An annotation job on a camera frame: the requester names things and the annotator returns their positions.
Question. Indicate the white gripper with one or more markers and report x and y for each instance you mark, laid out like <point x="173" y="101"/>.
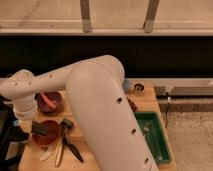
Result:
<point x="25" y="109"/>

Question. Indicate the red bowl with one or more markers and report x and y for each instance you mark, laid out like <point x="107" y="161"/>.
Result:
<point x="53" y="133"/>

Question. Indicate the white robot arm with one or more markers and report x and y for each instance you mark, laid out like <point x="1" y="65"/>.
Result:
<point x="97" y="99"/>

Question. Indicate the purple bowl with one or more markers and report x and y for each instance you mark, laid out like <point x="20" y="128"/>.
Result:
<point x="53" y="96"/>

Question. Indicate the red spatula in bowl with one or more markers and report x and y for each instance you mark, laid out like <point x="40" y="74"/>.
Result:
<point x="47" y="100"/>

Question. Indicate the black chair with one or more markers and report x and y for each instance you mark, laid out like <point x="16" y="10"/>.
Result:
<point x="9" y="133"/>

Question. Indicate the cream plastic spoon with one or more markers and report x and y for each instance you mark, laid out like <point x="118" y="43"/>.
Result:
<point x="58" y="154"/>

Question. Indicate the cream plastic knife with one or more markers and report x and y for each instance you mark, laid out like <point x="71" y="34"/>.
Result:
<point x="47" y="153"/>

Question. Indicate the blue cup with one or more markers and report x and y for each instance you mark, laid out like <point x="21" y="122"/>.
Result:
<point x="127" y="85"/>

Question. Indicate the metal fork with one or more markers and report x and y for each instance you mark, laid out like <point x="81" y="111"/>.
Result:
<point x="146" y="128"/>

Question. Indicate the green plastic tray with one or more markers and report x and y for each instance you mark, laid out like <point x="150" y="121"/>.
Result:
<point x="155" y="138"/>

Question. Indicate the black handled brush tool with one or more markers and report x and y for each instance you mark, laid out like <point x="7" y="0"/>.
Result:
<point x="66" y="127"/>

